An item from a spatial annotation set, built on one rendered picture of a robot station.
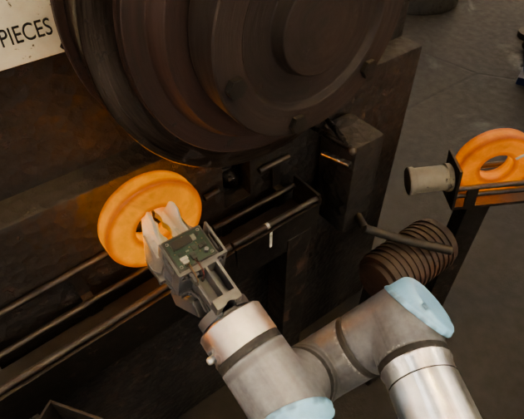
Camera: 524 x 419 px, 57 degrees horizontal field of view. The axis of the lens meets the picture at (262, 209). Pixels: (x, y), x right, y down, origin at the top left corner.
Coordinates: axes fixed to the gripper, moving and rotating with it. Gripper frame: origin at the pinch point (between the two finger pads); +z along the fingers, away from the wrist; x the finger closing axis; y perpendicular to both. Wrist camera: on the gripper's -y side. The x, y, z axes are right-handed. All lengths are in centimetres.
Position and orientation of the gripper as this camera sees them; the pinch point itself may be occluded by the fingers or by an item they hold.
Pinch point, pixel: (150, 211)
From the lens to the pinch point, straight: 72.6
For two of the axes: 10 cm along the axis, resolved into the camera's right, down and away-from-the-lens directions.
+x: -8.0, 4.2, -4.3
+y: 1.7, -5.2, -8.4
